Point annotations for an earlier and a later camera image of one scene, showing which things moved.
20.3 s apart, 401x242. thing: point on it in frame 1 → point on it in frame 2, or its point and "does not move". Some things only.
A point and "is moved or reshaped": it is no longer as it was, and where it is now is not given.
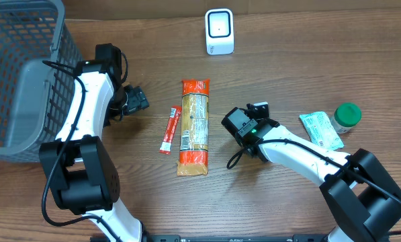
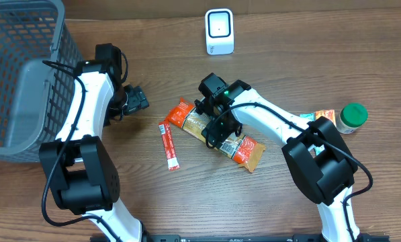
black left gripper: x=138 y=101 does not move
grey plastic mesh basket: x=31 y=81 does not move
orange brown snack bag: x=193 y=154 → x=242 y=150
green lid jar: x=346 y=116 is moved or reshaped
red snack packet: x=167 y=140 → x=170 y=147
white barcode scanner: x=219 y=31 does not move
